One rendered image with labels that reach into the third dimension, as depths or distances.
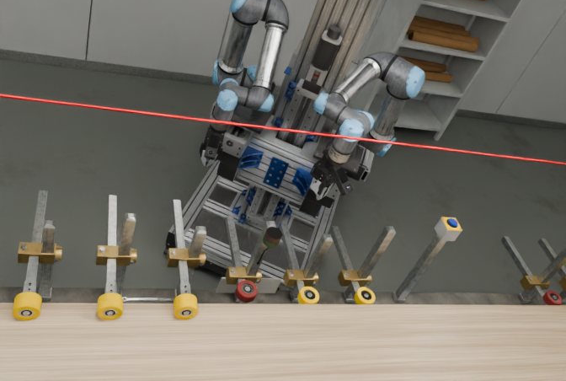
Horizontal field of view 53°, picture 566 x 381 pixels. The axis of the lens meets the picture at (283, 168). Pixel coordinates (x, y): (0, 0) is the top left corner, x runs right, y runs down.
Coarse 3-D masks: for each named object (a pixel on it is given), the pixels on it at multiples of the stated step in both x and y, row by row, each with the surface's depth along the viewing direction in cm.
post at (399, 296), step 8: (432, 240) 236; (440, 240) 232; (432, 248) 236; (440, 248) 236; (424, 256) 240; (432, 256) 239; (416, 264) 246; (424, 264) 242; (416, 272) 245; (408, 280) 250; (416, 280) 249; (400, 288) 256; (408, 288) 253; (392, 296) 260; (400, 296) 256
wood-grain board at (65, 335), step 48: (0, 336) 171; (48, 336) 175; (96, 336) 180; (144, 336) 185; (192, 336) 191; (240, 336) 196; (288, 336) 202; (336, 336) 209; (384, 336) 216; (432, 336) 223; (480, 336) 231; (528, 336) 239
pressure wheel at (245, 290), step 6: (240, 282) 213; (246, 282) 214; (252, 282) 215; (240, 288) 211; (246, 288) 211; (252, 288) 213; (240, 294) 209; (246, 294) 210; (252, 294) 211; (246, 300) 210; (252, 300) 212
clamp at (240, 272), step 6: (228, 270) 221; (240, 270) 222; (258, 270) 226; (228, 276) 219; (234, 276) 219; (240, 276) 220; (246, 276) 221; (252, 276) 222; (258, 276) 223; (228, 282) 221; (234, 282) 221; (258, 282) 224
